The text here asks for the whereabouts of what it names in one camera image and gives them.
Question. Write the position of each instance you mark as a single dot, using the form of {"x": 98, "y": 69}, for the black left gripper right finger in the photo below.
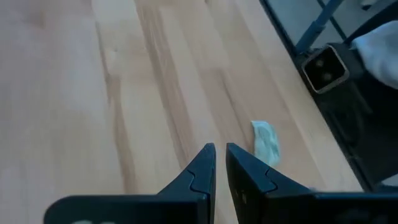
{"x": 248, "y": 180}

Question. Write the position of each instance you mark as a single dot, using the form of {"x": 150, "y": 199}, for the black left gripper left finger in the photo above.
{"x": 192, "y": 186}

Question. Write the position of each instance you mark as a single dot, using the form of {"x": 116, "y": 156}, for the green white sweetener packet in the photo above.
{"x": 265, "y": 140}

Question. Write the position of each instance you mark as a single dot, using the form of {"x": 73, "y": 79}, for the grey metal bar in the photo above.
{"x": 315, "y": 26}

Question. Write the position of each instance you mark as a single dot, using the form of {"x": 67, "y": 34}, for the white flat object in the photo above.
{"x": 379, "y": 53}

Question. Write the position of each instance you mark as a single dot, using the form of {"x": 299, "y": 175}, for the black metal table frame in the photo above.
{"x": 342, "y": 124}

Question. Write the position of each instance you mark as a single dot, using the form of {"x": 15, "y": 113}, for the black frame bracket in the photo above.
{"x": 325, "y": 68}

